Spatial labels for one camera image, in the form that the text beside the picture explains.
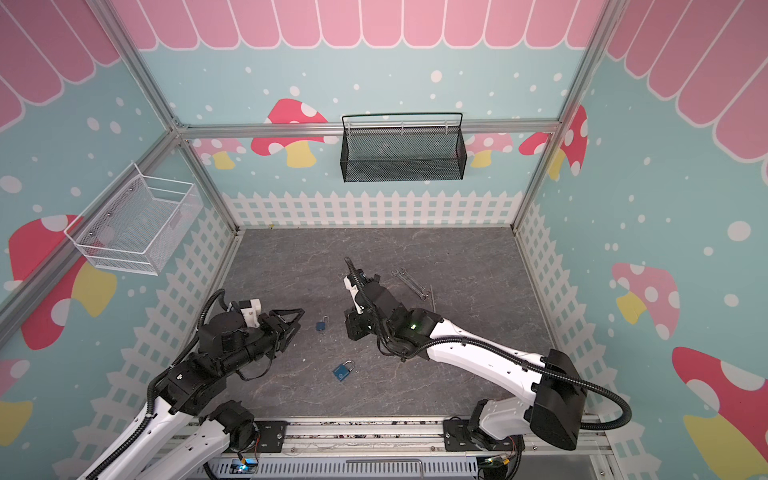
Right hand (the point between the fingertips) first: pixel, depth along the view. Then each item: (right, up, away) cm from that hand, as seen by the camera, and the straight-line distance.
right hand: (343, 314), depth 73 cm
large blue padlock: (-2, -19, +11) cm, 22 cm away
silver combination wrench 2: (+16, +9, +33) cm, 38 cm away
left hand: (-9, -2, -2) cm, 9 cm away
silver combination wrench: (+23, +1, +26) cm, 35 cm away
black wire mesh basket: (+16, +49, +21) cm, 56 cm away
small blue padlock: (-11, -8, +21) cm, 25 cm away
